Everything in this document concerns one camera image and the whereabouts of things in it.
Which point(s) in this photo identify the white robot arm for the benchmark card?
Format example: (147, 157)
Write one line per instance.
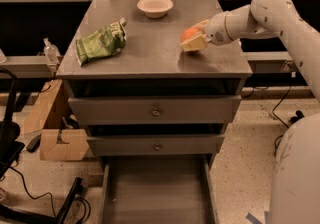
(295, 189)

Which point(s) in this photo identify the grey drawer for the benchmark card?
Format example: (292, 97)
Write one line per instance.
(154, 110)
(155, 145)
(163, 189)

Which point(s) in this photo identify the clear sanitizer bottle left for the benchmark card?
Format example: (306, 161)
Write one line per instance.
(51, 51)

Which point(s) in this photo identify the grey top drawer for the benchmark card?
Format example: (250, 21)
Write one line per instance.
(154, 110)

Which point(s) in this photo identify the white paper bowl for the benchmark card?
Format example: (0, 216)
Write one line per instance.
(155, 8)

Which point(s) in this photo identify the black stand leg right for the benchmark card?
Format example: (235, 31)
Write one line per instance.
(298, 115)

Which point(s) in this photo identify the orange fruit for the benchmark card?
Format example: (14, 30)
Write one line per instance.
(190, 33)

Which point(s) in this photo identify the black small device floor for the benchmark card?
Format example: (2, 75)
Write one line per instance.
(34, 143)

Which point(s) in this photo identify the grey middle drawer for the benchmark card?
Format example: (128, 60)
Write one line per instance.
(155, 145)

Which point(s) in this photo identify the grey drawer cabinet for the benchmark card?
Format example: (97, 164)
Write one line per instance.
(153, 64)

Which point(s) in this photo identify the black chair base left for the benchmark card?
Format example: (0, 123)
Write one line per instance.
(10, 148)

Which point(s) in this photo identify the blue tape mark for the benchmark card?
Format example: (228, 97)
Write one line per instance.
(254, 220)

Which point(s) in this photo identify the wooden block stand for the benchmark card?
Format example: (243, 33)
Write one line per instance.
(57, 143)

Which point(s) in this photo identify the grey bottom drawer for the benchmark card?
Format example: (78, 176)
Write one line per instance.
(163, 189)

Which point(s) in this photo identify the green chip bag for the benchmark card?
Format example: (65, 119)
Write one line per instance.
(107, 41)

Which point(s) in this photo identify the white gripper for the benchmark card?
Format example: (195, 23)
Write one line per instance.
(216, 32)

